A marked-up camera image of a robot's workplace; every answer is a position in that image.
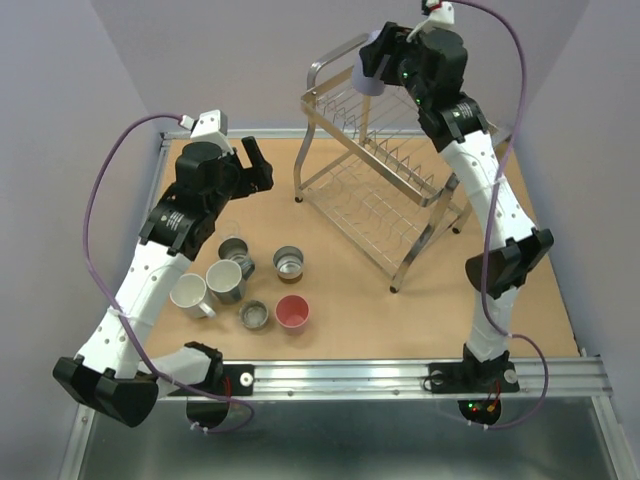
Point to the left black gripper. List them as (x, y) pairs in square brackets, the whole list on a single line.
[(253, 179)]

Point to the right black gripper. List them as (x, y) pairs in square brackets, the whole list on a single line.
[(392, 43)]

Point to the purple plastic cup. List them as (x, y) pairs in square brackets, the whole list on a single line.
[(370, 86)]

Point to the clear glass cup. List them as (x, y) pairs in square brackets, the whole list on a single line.
[(229, 229)]

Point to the metal wire dish rack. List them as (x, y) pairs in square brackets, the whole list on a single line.
[(375, 178)]

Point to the steel-lined brown white cup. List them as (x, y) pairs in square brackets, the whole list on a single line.
[(288, 262)]

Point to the grey ceramic mug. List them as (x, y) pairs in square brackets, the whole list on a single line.
[(225, 280)]

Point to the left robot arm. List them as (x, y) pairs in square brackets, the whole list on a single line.
[(111, 373)]

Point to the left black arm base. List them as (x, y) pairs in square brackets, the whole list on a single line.
[(235, 382)]

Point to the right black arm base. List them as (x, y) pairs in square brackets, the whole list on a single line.
[(445, 380)]

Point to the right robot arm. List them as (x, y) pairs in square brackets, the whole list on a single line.
[(430, 66)]

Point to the white ceramic mug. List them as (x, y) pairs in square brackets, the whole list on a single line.
[(192, 296)]

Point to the small grey metal cup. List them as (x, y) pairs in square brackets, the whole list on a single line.
[(254, 315)]

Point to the red plastic cup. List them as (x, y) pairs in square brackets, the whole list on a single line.
[(292, 313)]

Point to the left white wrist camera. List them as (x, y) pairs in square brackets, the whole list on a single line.
[(211, 126)]

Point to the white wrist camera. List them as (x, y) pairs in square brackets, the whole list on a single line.
[(438, 14), (211, 126)]

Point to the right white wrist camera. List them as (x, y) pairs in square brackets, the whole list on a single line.
[(438, 14)]

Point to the aluminium front rail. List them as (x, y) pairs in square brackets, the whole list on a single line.
[(359, 380)]

